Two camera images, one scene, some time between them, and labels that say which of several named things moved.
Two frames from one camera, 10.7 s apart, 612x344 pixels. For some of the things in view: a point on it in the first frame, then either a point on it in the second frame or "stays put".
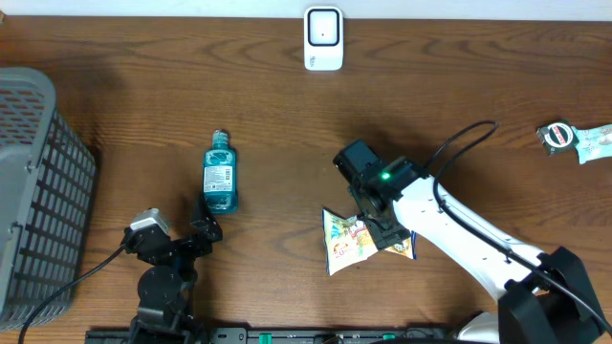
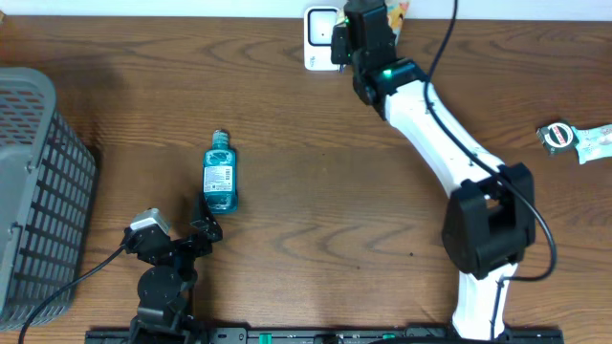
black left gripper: [207, 228] stays put
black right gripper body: [382, 230] to [358, 66]
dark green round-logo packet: [557, 138] stays put
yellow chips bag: [347, 241] to [396, 12]
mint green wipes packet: [593, 142] stays put
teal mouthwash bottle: [221, 175] stays put
